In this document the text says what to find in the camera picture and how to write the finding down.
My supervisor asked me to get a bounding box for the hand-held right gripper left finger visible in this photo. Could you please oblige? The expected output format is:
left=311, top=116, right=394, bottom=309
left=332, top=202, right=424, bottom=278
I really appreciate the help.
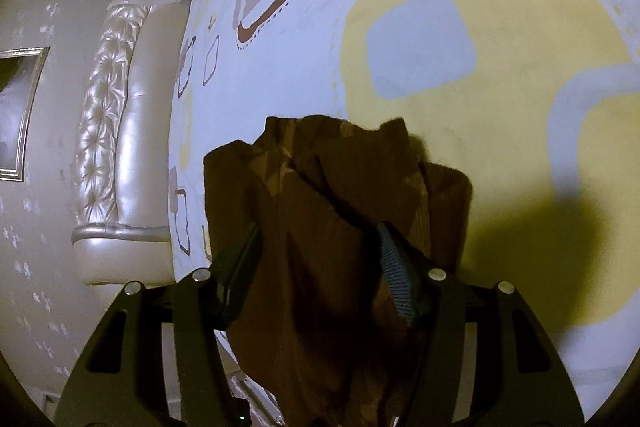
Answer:
left=52, top=222, right=263, bottom=427

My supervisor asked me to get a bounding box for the pearl tufted headboard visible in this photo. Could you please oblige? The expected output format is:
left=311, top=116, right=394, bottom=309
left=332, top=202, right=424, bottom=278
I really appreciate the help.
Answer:
left=71, top=0, right=202, bottom=286

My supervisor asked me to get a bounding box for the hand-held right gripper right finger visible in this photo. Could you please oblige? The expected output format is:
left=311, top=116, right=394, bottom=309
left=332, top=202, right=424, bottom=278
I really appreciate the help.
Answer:
left=375, top=221, right=587, bottom=427

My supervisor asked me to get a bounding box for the silver framed wall picture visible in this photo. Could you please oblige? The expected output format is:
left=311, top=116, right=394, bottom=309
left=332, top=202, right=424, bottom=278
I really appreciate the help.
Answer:
left=0, top=46, right=51, bottom=184

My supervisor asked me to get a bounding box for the white patterned bed sheet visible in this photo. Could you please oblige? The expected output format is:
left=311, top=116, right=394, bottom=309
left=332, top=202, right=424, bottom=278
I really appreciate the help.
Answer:
left=167, top=0, right=640, bottom=427

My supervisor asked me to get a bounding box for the brown argyle sweater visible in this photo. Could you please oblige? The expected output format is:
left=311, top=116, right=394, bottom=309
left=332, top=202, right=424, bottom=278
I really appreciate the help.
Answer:
left=202, top=116, right=474, bottom=427

